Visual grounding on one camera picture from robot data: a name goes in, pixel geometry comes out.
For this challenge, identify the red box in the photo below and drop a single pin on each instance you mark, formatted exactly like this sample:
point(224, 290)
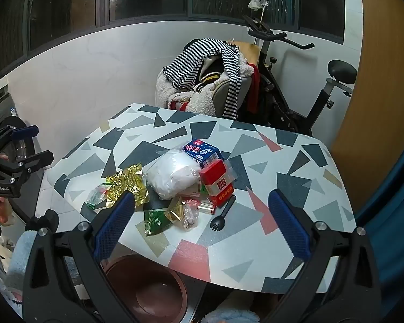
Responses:
point(217, 183)

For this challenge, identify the light blue fluffy robe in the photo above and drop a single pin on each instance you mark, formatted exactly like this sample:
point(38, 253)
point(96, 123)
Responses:
point(229, 317)

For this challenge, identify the red garment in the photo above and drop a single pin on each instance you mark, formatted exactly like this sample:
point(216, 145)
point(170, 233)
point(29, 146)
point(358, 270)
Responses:
point(254, 87)

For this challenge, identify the clear strip wrapper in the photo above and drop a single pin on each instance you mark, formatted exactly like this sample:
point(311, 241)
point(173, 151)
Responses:
point(206, 206)

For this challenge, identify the dark jacket with yellow stripes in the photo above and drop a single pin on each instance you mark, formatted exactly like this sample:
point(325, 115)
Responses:
point(210, 74)

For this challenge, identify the grey washing machine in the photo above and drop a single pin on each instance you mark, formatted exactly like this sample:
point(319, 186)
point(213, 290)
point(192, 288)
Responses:
point(11, 107)

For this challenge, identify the white fleece garment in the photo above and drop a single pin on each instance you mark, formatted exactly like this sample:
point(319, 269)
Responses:
point(202, 105)

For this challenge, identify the black exercise bike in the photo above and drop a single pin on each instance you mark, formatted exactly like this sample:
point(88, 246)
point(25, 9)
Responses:
point(340, 69)

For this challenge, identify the small clear wrapper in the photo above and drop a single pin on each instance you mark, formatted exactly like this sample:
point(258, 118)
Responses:
point(190, 217)

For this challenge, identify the green packet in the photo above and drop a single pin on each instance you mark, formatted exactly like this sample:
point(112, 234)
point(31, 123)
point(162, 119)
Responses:
point(155, 223)

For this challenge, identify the small gold wrapper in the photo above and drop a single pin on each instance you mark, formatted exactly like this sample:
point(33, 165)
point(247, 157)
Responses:
point(175, 211)

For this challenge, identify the small green red wrapper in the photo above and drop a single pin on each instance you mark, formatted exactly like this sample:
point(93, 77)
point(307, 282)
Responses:
point(97, 198)

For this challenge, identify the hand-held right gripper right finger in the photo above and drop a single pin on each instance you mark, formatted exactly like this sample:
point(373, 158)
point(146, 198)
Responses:
point(289, 225)

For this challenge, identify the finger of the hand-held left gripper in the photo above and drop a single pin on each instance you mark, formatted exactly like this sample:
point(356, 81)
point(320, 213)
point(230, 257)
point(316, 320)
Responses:
point(23, 133)
point(37, 159)

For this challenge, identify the white plastic bag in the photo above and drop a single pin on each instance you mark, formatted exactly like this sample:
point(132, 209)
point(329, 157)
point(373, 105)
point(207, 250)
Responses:
point(173, 175)

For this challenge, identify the blue curtain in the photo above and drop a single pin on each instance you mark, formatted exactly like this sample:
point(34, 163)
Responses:
point(397, 225)

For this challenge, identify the geometric patterned table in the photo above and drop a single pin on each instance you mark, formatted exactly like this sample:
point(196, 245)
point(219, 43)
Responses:
point(128, 148)

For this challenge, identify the black plastic spork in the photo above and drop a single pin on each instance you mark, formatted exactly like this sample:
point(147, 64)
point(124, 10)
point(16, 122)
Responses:
point(218, 220)

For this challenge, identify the blue white carton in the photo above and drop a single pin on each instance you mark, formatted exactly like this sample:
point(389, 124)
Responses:
point(202, 151)

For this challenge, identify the wooden door panel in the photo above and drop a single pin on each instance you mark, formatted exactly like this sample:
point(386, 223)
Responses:
point(383, 74)

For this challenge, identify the beige chair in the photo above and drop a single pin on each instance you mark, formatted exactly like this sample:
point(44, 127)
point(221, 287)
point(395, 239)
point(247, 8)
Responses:
point(222, 88)

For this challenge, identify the person's left hand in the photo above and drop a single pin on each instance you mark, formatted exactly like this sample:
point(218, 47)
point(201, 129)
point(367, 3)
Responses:
point(2, 212)

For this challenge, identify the black white striped shirt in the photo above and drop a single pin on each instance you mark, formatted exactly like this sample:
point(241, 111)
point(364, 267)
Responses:
point(195, 53)

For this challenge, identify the brown bin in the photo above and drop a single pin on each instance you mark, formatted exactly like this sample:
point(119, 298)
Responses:
point(144, 292)

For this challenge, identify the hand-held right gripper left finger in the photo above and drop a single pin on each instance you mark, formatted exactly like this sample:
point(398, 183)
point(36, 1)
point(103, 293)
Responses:
point(116, 223)

